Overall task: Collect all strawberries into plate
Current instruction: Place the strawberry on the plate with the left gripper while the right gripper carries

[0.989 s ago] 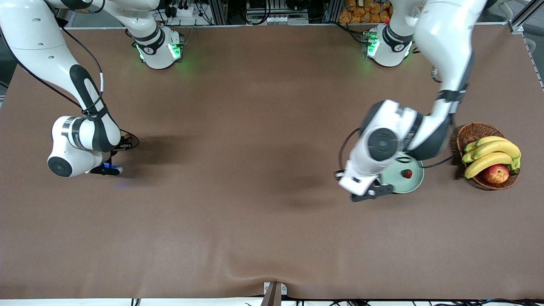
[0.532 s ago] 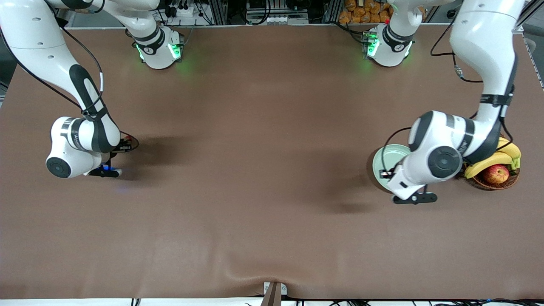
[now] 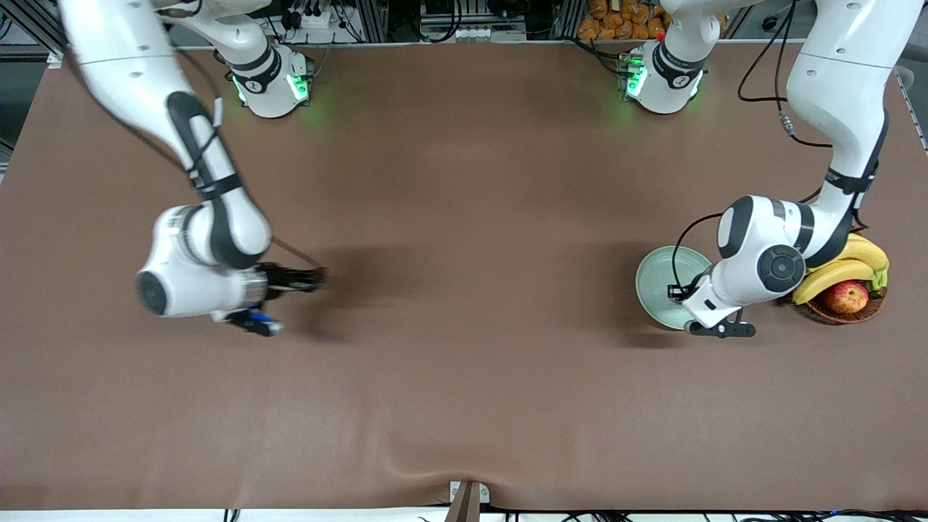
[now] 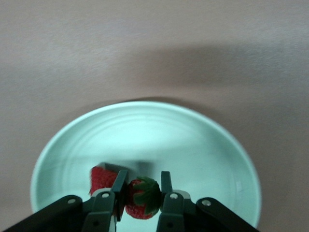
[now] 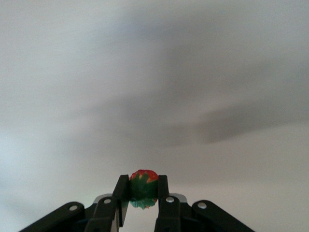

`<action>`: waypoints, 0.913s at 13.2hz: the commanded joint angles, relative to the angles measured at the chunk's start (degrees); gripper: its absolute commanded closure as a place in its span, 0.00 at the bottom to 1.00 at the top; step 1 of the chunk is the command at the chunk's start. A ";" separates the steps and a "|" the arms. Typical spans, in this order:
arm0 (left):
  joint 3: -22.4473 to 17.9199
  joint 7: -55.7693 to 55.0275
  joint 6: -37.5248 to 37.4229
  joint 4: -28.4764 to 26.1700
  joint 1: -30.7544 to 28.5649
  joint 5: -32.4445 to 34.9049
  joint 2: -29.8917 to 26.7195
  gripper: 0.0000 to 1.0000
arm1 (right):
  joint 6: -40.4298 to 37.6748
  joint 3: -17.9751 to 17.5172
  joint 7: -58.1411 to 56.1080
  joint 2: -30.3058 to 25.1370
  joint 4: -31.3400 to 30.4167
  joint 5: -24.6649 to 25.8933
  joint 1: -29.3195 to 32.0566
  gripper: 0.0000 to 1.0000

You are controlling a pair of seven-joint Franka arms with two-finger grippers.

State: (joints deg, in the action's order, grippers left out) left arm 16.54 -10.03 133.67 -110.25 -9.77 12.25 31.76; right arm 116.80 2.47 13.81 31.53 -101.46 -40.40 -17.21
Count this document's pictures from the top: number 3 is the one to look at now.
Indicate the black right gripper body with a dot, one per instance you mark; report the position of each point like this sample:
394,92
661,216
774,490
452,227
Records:
278,279

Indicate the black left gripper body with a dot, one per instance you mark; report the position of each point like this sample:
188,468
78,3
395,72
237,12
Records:
679,292

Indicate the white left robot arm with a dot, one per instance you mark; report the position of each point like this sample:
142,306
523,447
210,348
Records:
768,261

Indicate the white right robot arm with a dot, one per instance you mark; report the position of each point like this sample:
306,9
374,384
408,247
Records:
203,239

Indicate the light green plate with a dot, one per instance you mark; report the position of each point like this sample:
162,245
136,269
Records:
656,286

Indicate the brown wicker basket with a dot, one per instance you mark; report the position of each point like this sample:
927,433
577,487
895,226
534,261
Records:
819,313

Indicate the yellow banana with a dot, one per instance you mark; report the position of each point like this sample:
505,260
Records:
834,279
866,254

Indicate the red apple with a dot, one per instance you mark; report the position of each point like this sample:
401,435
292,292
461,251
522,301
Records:
846,297

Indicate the table cover cloth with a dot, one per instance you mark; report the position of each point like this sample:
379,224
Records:
464,377

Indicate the white power strip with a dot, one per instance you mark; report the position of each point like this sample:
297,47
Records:
312,18

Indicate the golden bread rolls pile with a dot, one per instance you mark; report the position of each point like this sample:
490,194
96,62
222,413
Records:
623,18

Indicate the white terminal block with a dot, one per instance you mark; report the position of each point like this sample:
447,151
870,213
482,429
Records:
478,32

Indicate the metal clamp bracket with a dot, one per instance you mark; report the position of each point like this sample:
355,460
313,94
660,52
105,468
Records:
467,500

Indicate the aluminium frame profile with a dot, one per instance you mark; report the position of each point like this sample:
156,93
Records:
29,25

